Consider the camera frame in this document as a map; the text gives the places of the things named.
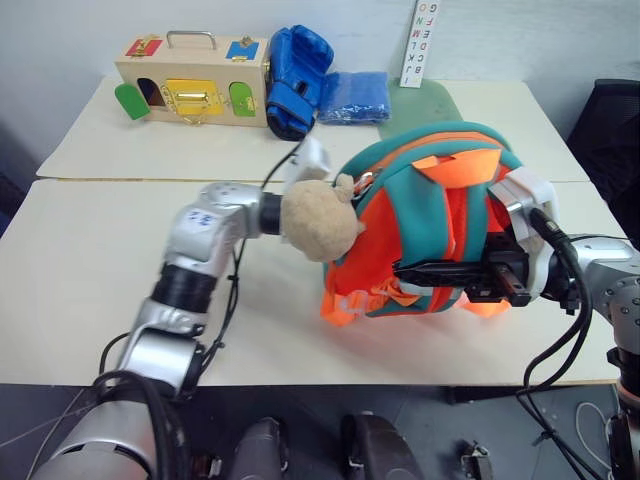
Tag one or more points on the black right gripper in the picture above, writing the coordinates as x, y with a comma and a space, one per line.
507, 280

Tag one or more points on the orange and teal backpack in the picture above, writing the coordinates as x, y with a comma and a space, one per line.
425, 210

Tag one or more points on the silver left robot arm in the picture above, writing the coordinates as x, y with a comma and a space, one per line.
200, 235

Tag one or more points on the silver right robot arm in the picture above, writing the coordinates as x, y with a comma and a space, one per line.
602, 272

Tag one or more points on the wooden lock activity box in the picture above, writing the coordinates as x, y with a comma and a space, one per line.
200, 80

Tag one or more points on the green mat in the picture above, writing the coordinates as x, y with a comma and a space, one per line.
435, 102

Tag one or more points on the dark rounded shape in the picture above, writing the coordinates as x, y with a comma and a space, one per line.
377, 447
262, 450

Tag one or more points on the blue folded cloth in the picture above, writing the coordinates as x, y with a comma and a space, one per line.
355, 97

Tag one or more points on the black chair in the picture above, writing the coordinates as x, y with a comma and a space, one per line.
610, 135

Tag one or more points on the white alphabet letter board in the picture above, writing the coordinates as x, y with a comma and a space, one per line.
419, 45

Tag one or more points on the blue boxing glove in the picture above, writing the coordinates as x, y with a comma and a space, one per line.
295, 75

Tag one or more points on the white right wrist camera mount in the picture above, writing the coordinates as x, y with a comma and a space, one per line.
532, 192

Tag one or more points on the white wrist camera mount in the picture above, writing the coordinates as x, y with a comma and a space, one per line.
311, 162
532, 192

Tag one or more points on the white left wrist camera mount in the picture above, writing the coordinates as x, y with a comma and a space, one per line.
311, 162

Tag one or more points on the small dark metal bracket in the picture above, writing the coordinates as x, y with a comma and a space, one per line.
475, 460

